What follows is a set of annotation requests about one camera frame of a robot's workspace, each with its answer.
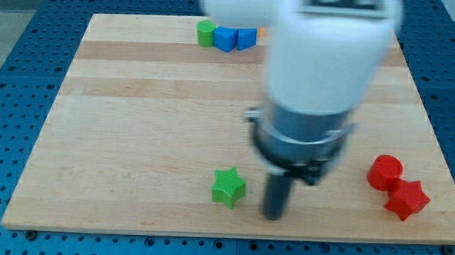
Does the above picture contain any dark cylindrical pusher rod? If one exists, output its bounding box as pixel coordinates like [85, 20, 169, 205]
[261, 174, 294, 220]

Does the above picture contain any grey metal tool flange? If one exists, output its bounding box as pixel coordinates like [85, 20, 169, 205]
[244, 100, 356, 185]

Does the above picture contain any green star block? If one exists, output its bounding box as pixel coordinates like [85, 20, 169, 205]
[211, 167, 247, 209]

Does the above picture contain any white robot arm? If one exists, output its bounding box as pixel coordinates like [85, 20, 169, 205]
[199, 0, 403, 220]

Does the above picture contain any red star block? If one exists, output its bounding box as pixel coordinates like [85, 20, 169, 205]
[384, 179, 430, 221]

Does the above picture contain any red cylinder block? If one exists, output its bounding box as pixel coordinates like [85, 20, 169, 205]
[366, 154, 404, 191]

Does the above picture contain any blue triangular block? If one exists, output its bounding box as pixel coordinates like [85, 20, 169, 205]
[237, 28, 257, 51]

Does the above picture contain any orange block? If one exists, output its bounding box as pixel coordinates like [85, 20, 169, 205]
[257, 28, 267, 38]

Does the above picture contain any blue cube block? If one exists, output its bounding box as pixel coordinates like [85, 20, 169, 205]
[213, 26, 238, 53]

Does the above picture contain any wooden board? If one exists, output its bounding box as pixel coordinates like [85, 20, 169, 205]
[1, 14, 455, 245]

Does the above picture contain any green cylinder block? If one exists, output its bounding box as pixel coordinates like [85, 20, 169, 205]
[196, 19, 217, 48]

